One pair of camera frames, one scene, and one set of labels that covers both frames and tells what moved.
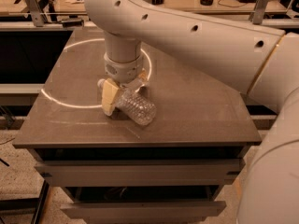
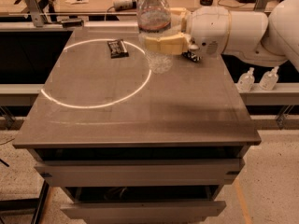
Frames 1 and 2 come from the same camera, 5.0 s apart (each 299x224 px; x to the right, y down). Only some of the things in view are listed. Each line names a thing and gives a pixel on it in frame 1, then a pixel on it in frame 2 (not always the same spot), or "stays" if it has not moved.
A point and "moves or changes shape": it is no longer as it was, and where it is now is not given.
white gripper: [123, 71] -> [207, 28]
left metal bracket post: [34, 7] stays
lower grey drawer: [144, 212] stays
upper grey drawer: [135, 173] stays
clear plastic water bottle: [134, 105] moves or changes shape
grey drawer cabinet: [175, 170] stays
